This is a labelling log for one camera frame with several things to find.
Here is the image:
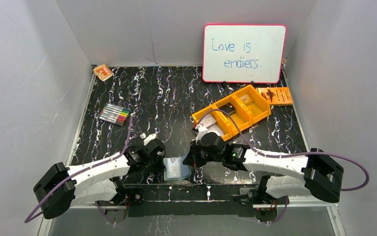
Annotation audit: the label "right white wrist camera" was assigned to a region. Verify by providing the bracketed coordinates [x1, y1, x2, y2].
[193, 124, 208, 142]

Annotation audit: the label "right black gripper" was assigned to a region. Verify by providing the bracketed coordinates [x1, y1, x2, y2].
[183, 140, 223, 168]

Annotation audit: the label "green card holder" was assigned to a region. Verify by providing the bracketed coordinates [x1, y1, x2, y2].
[163, 155, 191, 181]

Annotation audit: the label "orange book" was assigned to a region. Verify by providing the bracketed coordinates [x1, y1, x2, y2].
[256, 87, 293, 106]

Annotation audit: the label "purple cable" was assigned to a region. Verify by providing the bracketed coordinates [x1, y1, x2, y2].
[195, 108, 370, 192]
[24, 116, 144, 225]

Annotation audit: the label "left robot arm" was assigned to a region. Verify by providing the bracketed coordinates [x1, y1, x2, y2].
[33, 134, 166, 219]

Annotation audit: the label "beige card in bin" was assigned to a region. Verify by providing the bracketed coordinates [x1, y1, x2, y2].
[239, 94, 254, 105]

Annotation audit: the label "pink framed whiteboard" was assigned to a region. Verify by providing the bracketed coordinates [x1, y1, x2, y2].
[202, 24, 287, 84]

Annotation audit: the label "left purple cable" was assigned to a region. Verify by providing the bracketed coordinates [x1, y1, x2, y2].
[24, 116, 144, 225]

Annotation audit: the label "small orange card box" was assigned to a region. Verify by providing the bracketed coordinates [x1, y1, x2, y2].
[93, 64, 113, 81]

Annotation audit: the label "orange divided bin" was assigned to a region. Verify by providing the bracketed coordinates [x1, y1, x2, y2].
[191, 85, 271, 141]

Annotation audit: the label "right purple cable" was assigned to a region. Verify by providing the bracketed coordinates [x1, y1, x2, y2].
[195, 108, 370, 192]

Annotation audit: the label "white cards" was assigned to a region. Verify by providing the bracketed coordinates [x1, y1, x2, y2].
[200, 114, 224, 136]

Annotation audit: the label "marker pen set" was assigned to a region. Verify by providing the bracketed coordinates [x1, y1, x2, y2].
[98, 103, 131, 125]

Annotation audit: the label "small black box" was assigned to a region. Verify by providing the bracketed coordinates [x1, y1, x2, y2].
[219, 103, 236, 115]

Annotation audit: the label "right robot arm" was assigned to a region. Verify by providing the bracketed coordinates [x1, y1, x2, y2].
[183, 132, 344, 204]

